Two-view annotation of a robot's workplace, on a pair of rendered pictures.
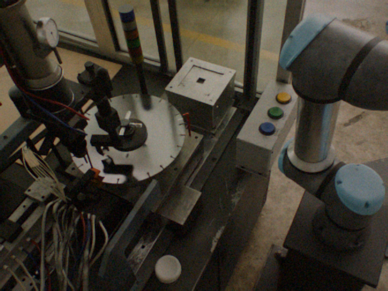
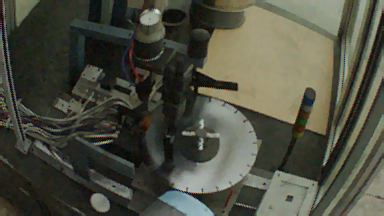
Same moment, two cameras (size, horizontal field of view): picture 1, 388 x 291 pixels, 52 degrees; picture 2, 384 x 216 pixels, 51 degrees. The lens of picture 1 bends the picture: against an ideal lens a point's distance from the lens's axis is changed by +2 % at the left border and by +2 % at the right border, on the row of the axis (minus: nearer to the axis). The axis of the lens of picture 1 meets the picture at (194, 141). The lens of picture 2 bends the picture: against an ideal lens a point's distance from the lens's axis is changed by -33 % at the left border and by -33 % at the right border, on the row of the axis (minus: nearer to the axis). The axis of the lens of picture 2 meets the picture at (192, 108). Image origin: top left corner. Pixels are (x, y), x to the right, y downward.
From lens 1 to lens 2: 0.90 m
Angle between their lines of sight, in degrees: 43
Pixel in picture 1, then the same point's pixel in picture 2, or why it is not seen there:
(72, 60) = (322, 91)
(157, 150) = (179, 172)
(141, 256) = (106, 184)
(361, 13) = not seen: outside the picture
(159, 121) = (219, 169)
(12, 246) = (98, 89)
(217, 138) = not seen: outside the picture
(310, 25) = (178, 199)
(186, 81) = (288, 187)
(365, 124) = not seen: outside the picture
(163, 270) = (97, 198)
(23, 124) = (179, 51)
